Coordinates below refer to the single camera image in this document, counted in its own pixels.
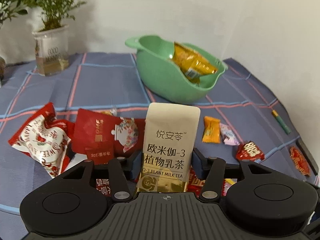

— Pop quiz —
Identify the pink yellow snack packet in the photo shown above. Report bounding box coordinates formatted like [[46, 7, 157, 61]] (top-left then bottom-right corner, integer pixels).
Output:
[[223, 178, 238, 197]]

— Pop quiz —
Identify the dark red snack packet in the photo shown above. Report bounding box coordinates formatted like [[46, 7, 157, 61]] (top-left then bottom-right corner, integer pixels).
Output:
[[95, 177, 110, 197]]

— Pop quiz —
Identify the small red candy packet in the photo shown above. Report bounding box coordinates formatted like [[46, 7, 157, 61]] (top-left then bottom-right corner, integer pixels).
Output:
[[236, 141, 265, 162]]

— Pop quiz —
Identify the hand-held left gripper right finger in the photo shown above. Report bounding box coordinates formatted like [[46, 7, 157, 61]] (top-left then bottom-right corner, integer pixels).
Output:
[[191, 147, 278, 203]]

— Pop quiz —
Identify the red tea packet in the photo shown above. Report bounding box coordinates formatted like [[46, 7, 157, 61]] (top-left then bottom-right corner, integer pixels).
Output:
[[72, 108, 147, 165]]

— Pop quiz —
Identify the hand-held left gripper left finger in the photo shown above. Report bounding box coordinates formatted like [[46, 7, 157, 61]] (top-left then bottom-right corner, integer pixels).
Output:
[[54, 150, 143, 203]]

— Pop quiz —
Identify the cream milk tea sachet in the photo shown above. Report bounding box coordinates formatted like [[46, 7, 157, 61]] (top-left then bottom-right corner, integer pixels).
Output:
[[135, 102, 201, 194]]

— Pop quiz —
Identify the leafy plant in round vase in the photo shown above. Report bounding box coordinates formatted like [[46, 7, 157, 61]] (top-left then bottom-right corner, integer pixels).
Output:
[[0, 0, 33, 80]]

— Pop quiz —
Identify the red flat candy wrapper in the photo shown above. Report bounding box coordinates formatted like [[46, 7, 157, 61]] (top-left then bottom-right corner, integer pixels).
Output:
[[290, 146, 312, 177]]

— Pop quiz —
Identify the blue plaid tablecloth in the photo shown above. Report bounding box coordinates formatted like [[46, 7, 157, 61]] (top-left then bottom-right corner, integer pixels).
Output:
[[0, 52, 320, 215]]

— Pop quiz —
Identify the teal pen with yellow cap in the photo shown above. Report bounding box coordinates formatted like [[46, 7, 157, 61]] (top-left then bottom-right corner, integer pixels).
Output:
[[272, 110, 292, 133]]

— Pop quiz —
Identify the orange candy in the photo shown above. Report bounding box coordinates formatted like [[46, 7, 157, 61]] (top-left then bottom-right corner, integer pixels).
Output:
[[202, 116, 222, 143]]

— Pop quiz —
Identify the green plastic bowl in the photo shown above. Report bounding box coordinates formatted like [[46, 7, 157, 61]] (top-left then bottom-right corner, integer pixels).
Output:
[[124, 35, 228, 104]]

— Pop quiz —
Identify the tall plant in clear jar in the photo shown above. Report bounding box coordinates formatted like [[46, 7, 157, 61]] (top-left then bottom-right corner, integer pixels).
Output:
[[32, 0, 87, 77]]

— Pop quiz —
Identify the red snack bar packet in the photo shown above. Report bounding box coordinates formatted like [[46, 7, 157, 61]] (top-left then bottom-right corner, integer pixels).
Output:
[[187, 167, 209, 198]]

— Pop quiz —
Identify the red white patterned packet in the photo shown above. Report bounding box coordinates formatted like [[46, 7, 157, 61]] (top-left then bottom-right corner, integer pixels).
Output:
[[8, 102, 73, 179]]

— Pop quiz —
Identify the white printed candy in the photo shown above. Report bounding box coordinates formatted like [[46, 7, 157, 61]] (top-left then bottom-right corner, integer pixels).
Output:
[[219, 123, 240, 146]]

